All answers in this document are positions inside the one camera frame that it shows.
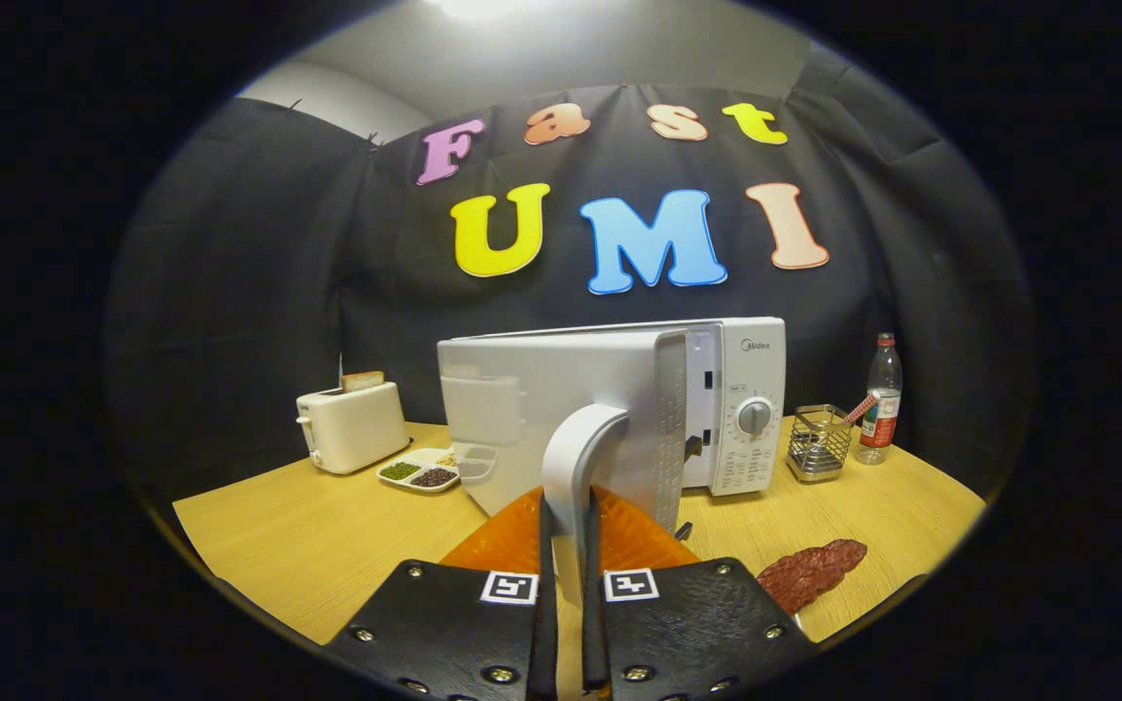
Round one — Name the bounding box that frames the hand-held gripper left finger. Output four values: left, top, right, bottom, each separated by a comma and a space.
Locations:
322, 485, 560, 701

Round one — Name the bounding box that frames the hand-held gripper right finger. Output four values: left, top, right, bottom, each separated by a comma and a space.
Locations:
580, 485, 820, 701

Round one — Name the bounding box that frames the reddish brown sausage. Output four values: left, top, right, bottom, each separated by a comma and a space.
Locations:
758, 538, 869, 615

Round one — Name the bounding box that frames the white toaster oven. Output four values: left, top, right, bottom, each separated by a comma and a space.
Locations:
436, 316, 788, 609

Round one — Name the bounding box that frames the cream pop-up toaster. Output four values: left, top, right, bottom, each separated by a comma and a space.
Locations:
295, 381, 412, 476

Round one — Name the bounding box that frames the white divided snack plate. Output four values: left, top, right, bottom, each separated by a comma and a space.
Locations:
376, 446, 467, 495

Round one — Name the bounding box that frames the clear plastic water bottle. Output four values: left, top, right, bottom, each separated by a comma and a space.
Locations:
855, 333, 904, 465

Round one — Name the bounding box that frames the metal wire holder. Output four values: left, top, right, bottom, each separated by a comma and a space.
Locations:
787, 404, 854, 485

